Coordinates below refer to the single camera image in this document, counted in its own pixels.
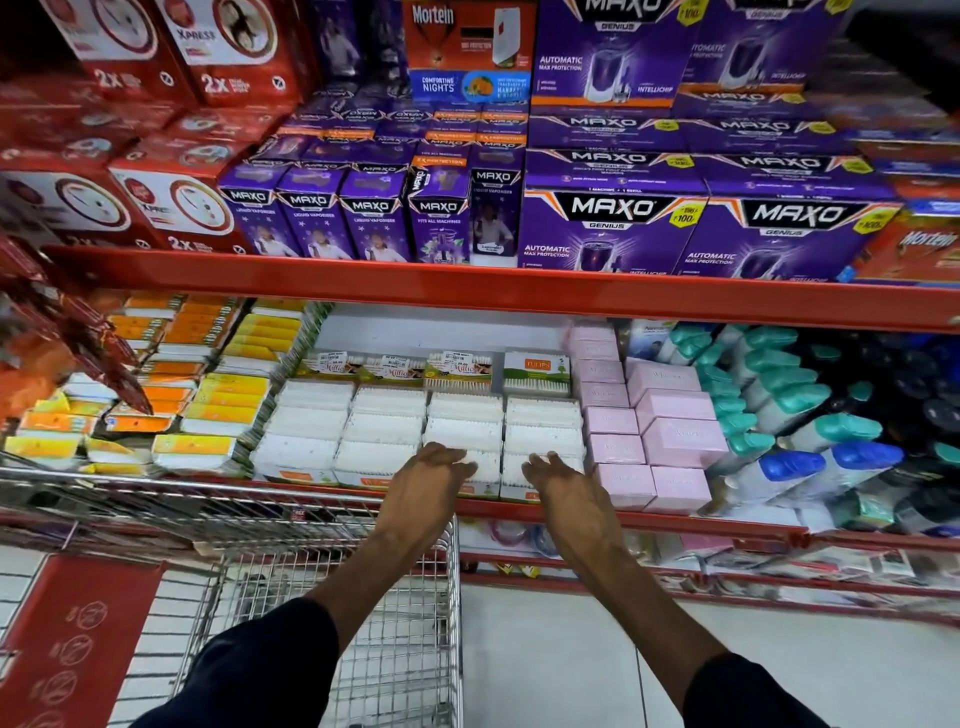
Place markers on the person's left hand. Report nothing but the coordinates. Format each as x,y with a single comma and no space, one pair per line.
420,491

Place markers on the person's right hand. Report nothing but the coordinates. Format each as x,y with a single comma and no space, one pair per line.
568,499

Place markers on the person's left fingers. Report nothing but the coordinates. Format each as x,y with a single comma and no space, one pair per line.
450,459

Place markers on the person's right fingers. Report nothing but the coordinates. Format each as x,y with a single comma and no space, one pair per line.
546,465

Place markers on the person's left forearm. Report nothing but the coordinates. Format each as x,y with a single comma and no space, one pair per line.
352,585

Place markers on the person's right forearm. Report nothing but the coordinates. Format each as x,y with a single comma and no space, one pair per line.
637,607

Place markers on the stack of white swab boxes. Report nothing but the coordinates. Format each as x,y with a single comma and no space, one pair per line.
375,431

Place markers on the yellow label swab box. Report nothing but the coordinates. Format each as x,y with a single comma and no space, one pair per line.
330,366
459,373
395,370

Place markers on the green label swab box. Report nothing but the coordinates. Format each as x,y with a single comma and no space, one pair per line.
536,373

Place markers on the stack of pink boxes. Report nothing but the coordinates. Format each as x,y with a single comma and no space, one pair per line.
660,435

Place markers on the red metal shelf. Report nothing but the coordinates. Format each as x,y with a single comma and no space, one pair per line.
750,589
735,529
525,289

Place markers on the row of teal capped bottles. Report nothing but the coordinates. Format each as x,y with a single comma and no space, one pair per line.
757,390

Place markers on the pile of flat packets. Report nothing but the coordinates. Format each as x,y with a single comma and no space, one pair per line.
750,559

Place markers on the blue capped white bottle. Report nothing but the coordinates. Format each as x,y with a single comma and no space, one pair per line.
855,465
780,476

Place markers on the stack of yellow orange packets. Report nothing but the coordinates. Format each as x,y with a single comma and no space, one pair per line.
187,382

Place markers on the stack of small purple boxes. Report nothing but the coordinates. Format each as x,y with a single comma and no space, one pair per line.
390,187

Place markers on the stack of large purple boxes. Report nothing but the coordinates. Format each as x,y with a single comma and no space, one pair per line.
697,165

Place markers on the group of dark bottles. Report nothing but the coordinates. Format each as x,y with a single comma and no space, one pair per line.
915,405

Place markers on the orange box with blue band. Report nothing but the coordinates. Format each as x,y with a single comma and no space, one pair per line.
469,49

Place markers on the hanging red packets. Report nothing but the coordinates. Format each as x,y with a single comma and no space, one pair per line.
52,322

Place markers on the red cart seat flap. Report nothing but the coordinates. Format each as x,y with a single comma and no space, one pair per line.
71,645

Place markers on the stack of red white boxes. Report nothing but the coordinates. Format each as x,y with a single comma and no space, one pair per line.
135,127

